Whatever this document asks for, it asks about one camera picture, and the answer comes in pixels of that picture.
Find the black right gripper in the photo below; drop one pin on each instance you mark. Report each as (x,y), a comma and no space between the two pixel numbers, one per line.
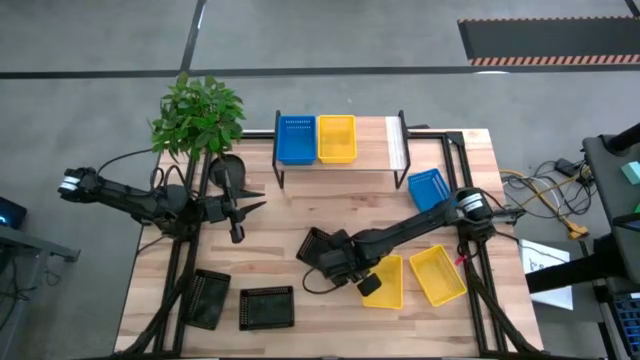
(345,257)

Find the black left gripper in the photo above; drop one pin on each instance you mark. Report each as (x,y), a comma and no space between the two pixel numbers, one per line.
(220,210)

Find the black plastic basket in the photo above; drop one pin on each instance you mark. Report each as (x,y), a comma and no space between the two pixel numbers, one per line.
(207,300)
(266,309)
(310,242)

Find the yellow plastic basket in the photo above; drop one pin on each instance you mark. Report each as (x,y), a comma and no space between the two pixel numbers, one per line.
(337,145)
(392,287)
(437,275)

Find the blue plastic basket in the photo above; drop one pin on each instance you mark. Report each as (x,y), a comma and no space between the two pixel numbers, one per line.
(425,190)
(296,147)

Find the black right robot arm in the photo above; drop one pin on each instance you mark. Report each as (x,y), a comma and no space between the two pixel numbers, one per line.
(410,227)

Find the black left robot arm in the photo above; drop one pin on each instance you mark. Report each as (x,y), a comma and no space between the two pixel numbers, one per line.
(125,196)

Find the green leafy plant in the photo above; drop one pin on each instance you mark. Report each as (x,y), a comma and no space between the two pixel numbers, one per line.
(197,115)

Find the red tag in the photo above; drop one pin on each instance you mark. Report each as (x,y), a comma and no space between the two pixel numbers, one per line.
(460,261)

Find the white plastic strip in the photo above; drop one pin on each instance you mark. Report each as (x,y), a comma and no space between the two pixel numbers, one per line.
(395,145)

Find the white paper sheet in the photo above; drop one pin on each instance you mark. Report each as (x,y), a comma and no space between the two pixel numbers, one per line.
(542,257)

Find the grey desk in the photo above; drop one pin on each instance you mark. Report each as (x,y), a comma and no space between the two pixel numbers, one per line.
(30,245)

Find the black cart leg bar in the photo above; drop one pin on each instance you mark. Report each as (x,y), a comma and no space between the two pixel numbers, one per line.
(570,272)

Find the dark device with blue light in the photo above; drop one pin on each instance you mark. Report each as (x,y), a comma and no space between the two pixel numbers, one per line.
(12,212)

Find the black power adapter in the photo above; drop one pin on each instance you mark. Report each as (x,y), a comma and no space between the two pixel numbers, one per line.
(566,166)

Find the grey cart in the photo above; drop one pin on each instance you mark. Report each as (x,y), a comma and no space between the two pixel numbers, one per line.
(605,175)

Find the black tablet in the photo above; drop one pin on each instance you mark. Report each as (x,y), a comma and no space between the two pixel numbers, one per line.
(627,222)

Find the blue crate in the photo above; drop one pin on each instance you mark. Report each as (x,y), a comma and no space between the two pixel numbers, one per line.
(629,320)

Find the teal box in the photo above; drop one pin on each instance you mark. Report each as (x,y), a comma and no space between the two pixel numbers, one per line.
(631,172)

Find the black hazard-striped floor mat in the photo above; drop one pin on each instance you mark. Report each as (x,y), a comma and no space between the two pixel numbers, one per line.
(550,40)

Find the black pole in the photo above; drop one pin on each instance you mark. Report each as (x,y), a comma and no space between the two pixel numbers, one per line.
(625,139)

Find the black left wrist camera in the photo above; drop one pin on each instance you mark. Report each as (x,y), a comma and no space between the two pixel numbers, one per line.
(237,234)

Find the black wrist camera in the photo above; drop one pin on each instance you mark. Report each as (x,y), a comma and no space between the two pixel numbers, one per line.
(237,234)
(369,285)

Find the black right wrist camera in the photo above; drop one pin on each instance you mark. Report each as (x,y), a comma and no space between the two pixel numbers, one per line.
(369,285)

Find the black aluminium table frame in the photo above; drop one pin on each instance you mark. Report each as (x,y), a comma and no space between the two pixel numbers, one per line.
(455,136)

